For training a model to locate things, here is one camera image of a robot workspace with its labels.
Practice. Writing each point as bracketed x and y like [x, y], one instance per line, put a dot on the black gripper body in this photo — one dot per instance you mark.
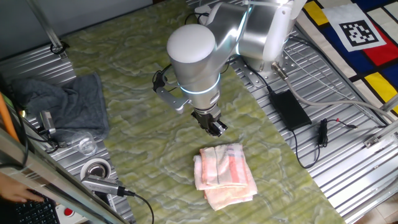
[205, 119]

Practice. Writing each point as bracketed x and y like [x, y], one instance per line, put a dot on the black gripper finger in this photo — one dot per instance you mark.
[214, 132]
[221, 126]

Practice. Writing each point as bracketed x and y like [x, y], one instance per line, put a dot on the white cloth with pink stripes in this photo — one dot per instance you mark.
[224, 174]

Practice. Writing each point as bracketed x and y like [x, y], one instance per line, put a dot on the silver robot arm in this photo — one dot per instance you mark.
[192, 62]

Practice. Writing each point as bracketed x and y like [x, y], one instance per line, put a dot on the colourful block pattern cloth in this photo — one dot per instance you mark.
[376, 53]

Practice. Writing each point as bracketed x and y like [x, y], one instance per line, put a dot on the person's bare hand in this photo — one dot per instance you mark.
[15, 189]

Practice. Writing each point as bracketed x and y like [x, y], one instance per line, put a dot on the green marble pattern mat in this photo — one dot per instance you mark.
[140, 140]

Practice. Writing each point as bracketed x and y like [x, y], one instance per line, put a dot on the black power adapter brick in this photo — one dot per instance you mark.
[289, 109]

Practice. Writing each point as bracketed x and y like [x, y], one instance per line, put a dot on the white power strip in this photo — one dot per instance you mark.
[202, 12]

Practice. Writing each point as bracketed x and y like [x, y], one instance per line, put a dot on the round steel bowl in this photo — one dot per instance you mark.
[96, 169]

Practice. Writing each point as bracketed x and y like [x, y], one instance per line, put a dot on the clear glass cup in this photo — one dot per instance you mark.
[85, 144]

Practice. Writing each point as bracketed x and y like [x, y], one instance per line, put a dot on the dark grey towel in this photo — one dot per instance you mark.
[77, 102]

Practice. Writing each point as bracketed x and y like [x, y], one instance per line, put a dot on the grey box with red button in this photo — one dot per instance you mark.
[69, 212]

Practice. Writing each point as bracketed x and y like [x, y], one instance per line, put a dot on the white paper marker tag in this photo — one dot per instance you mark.
[357, 32]

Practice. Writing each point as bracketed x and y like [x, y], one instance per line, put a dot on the black keyboard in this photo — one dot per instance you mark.
[34, 211]

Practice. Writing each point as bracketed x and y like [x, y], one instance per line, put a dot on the orange tube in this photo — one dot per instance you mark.
[6, 118]

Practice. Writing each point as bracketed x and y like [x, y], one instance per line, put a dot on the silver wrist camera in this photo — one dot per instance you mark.
[171, 99]

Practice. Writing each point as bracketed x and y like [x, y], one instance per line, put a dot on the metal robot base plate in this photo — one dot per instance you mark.
[286, 62]

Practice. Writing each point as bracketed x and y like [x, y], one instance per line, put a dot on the silver ribbed camera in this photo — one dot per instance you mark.
[102, 185]

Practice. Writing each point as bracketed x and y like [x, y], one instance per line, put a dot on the small grey camera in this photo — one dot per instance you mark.
[47, 122]

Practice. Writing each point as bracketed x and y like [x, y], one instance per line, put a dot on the aluminium profile with bracket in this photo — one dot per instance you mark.
[382, 137]

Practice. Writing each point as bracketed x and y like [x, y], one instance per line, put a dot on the aluminium frame beam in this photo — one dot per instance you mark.
[31, 169]

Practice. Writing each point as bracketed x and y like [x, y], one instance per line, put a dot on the slim aluminium post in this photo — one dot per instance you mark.
[46, 28]

